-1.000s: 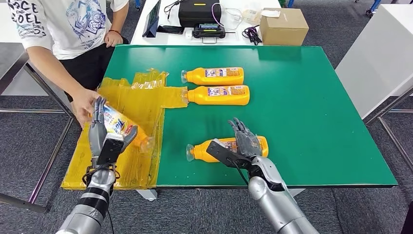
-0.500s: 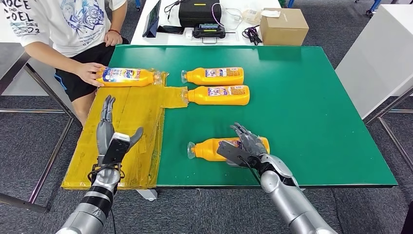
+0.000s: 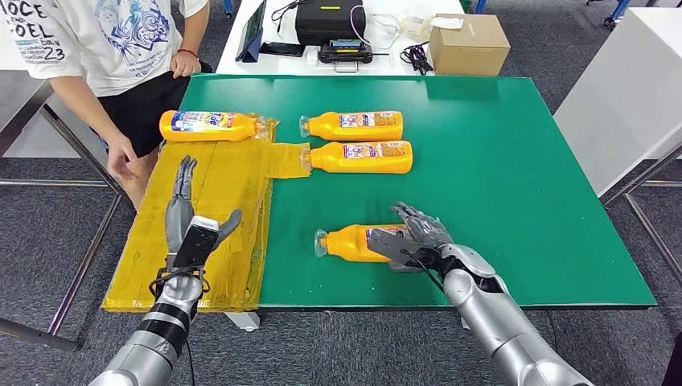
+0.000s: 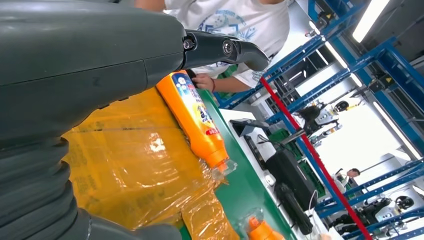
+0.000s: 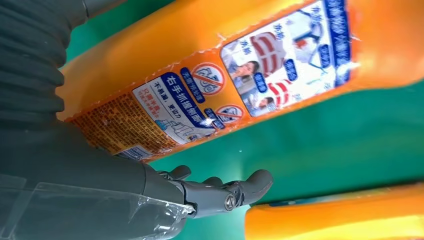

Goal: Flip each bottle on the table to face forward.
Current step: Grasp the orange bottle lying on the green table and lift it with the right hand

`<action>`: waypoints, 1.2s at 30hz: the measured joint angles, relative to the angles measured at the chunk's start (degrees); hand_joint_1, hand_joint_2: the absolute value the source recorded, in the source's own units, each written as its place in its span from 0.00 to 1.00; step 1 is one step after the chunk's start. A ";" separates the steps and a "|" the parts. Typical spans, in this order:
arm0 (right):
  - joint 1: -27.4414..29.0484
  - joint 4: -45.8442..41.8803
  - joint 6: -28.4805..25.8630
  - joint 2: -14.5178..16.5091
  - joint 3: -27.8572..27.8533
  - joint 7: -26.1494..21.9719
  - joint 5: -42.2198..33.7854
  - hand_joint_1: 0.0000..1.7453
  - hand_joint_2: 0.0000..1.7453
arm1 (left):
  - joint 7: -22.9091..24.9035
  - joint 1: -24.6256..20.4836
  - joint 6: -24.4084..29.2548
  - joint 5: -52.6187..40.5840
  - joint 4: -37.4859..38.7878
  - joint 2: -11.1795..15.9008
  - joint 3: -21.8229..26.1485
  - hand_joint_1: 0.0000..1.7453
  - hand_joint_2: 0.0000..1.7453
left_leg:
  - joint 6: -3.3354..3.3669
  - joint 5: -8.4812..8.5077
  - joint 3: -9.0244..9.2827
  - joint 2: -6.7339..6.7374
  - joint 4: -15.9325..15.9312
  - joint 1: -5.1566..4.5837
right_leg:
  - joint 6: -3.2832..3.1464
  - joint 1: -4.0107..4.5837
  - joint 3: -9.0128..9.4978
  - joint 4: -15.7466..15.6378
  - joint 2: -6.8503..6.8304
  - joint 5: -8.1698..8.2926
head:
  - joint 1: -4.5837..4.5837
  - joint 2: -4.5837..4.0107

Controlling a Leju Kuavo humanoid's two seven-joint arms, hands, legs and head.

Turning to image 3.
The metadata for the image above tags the white table with metal legs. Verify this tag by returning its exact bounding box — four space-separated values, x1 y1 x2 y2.
552 5 682 286

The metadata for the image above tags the white cable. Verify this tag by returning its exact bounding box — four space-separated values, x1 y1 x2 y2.
349 4 403 50

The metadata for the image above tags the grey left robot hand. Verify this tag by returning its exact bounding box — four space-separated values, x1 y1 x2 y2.
163 155 244 258

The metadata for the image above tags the brown cardboard box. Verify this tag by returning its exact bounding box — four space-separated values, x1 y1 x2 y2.
429 13 512 77

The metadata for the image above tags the black coiled cable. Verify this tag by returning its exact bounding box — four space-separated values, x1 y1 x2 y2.
399 41 435 76

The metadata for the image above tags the black smartphone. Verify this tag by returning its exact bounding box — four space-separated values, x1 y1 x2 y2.
259 41 306 58

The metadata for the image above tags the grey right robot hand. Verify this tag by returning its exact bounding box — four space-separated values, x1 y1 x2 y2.
388 201 455 273

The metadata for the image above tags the steel frame table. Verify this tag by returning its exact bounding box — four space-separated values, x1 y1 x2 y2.
0 69 134 353

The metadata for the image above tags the orange detergent bottle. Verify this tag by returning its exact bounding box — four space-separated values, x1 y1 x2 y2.
158 109 268 143
314 224 422 264
298 110 405 143
299 140 414 175

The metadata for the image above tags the black handheld controller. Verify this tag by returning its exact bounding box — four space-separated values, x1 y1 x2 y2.
318 38 390 73

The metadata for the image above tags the person's right hand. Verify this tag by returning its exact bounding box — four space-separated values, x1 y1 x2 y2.
105 135 141 181

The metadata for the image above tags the white paper slip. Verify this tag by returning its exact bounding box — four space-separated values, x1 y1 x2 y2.
430 15 465 31

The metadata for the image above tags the person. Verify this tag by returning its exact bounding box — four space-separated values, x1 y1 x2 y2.
0 0 214 211

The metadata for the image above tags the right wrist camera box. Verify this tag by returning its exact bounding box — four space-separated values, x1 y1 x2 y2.
366 228 423 268

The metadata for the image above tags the white plastic packet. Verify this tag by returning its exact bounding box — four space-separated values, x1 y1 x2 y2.
399 14 433 43

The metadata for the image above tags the tablet in blue cover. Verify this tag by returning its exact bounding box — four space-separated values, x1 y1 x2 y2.
235 0 268 63

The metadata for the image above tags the black carrying case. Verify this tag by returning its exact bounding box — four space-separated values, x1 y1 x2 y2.
294 0 368 47

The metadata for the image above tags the white desk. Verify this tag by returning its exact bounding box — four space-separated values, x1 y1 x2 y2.
216 0 465 77

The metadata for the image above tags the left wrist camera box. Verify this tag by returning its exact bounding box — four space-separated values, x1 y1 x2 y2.
171 216 220 271

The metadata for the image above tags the person's left hand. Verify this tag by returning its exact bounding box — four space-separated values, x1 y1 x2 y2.
169 50 203 80

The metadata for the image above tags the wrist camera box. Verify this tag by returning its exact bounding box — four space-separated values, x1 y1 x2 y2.
366 228 423 268
171 216 220 271

